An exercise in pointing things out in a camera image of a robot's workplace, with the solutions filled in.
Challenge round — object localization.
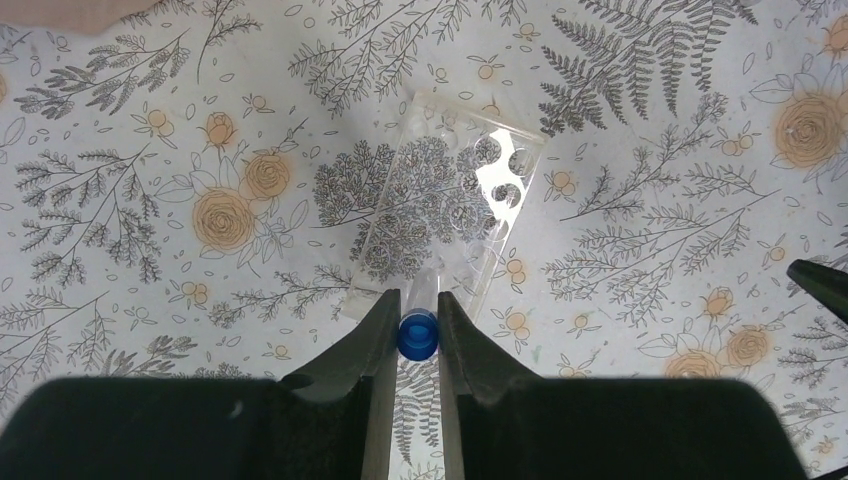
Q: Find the clear plastic zip bag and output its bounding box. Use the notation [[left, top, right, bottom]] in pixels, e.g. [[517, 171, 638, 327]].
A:
[[341, 91, 548, 318]]

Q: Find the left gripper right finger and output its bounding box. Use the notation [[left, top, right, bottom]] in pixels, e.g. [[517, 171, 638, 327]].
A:
[[438, 292, 805, 479]]

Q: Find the pink plastic bin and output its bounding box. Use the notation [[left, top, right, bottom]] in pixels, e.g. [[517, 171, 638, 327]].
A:
[[1, 0, 156, 35]]

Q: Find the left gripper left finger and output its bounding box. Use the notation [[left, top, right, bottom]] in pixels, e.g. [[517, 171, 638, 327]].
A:
[[1, 290, 401, 479]]

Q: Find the blue-capped test tube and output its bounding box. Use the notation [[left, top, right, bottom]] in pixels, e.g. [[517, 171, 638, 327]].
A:
[[397, 268, 440, 362]]

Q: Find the floral table mat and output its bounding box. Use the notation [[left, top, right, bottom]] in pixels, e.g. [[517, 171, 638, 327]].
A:
[[1, 1, 847, 476]]

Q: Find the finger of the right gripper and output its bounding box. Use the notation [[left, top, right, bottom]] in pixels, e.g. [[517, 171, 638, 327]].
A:
[[787, 260, 847, 324]]

